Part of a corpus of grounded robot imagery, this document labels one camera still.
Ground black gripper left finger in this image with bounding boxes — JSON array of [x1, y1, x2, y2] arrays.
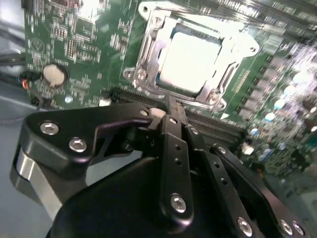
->
[[9, 95, 195, 228]]

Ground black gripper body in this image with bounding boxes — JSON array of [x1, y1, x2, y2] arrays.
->
[[46, 156, 232, 238]]

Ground silver CPU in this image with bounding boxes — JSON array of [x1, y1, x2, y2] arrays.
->
[[158, 31, 225, 94]]

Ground metal socket cover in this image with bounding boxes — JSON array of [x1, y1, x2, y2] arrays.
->
[[137, 14, 248, 106]]

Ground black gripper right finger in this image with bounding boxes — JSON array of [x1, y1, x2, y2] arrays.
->
[[177, 98, 314, 238]]

